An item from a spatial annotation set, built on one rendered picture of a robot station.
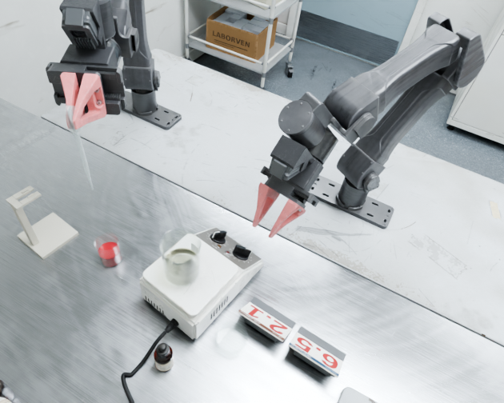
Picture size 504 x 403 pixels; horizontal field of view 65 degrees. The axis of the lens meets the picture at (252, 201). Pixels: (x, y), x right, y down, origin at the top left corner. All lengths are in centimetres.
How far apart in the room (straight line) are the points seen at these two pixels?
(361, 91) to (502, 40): 217
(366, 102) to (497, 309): 50
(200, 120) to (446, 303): 74
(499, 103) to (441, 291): 219
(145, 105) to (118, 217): 35
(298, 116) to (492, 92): 240
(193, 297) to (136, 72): 59
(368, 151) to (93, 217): 58
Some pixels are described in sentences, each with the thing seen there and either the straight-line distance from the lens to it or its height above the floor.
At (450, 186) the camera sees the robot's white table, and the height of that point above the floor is 90.
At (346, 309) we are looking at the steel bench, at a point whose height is 90.
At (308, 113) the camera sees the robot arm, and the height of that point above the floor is 123.
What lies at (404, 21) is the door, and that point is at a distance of 345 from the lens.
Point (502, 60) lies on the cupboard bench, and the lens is 287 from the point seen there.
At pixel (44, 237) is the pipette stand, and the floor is 91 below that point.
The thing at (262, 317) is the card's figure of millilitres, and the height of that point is 92.
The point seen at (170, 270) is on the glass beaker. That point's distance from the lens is 63.
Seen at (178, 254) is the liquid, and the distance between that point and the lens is 67.
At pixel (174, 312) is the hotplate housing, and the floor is 96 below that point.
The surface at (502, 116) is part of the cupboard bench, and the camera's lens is 302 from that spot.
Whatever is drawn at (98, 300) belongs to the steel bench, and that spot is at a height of 90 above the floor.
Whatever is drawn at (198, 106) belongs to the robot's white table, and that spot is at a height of 90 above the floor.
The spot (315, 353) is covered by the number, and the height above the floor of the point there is 92.
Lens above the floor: 157
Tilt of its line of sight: 48 degrees down
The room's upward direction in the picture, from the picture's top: 9 degrees clockwise
